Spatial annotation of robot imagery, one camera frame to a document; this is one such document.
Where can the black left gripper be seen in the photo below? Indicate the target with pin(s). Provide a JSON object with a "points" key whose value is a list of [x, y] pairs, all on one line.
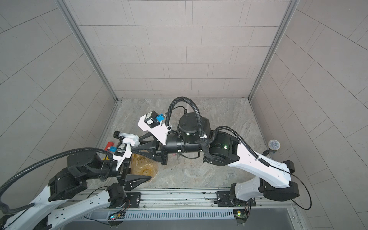
{"points": [[124, 170]]}

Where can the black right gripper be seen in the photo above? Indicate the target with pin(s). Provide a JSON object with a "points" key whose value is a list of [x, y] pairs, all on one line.
{"points": [[161, 150]]}

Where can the black spray nozzle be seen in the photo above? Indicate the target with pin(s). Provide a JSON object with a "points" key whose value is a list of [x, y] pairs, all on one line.
{"points": [[126, 138]]}

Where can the orange translucent spray bottle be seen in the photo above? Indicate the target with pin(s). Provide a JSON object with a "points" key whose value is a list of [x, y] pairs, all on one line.
{"points": [[141, 165]]}

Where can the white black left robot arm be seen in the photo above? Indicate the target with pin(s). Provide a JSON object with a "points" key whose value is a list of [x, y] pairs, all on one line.
{"points": [[44, 212]]}

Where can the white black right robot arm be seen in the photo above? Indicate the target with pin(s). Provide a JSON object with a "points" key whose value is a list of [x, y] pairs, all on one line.
{"points": [[272, 179]]}

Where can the red spray nozzle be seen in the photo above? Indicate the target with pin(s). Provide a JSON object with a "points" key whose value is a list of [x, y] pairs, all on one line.
{"points": [[109, 145]]}

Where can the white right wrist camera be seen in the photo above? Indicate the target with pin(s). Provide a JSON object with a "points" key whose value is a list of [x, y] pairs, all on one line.
{"points": [[155, 125]]}

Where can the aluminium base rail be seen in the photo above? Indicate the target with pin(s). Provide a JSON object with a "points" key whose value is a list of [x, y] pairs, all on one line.
{"points": [[185, 204]]}

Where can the aluminium corner frame post left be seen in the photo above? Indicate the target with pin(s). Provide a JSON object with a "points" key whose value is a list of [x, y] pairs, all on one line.
{"points": [[83, 43]]}

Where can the aluminium corner frame post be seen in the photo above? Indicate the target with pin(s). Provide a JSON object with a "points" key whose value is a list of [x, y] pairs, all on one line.
{"points": [[83, 43], [278, 36]]}

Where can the aluminium corner frame post right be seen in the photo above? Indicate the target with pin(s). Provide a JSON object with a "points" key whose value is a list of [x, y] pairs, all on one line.
{"points": [[278, 36]]}

